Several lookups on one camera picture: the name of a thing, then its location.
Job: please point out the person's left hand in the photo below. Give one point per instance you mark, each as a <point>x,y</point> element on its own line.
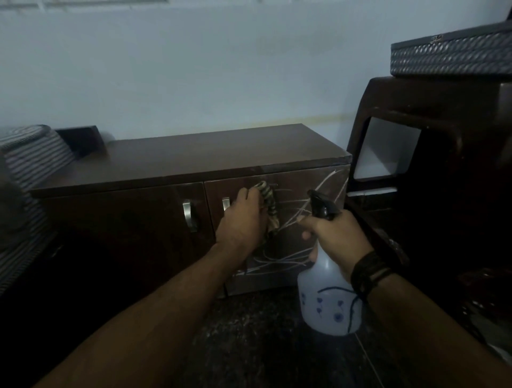
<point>244,228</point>

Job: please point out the person's right hand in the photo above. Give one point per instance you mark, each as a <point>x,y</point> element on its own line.
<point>344,244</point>

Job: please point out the checkered cleaning cloth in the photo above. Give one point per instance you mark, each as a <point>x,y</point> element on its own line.
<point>272,212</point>

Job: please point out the white spray bottle black trigger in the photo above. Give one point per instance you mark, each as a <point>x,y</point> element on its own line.
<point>324,304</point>

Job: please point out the person's left forearm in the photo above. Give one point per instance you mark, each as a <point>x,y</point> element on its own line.
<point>152,319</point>

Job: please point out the person's right forearm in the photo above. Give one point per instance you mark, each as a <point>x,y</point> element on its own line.
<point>432,331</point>

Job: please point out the brown wooden cabinet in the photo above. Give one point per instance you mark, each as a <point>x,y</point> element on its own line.
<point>200,152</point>

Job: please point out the black wristwatch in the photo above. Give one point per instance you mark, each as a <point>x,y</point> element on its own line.
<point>370,273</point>

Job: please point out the black mesh chair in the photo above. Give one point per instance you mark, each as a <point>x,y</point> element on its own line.
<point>460,160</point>

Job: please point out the grey woven pattern box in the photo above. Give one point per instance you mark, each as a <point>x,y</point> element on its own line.
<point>452,56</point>

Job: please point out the striped quilted mattress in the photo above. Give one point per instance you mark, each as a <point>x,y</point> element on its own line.
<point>36,156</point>

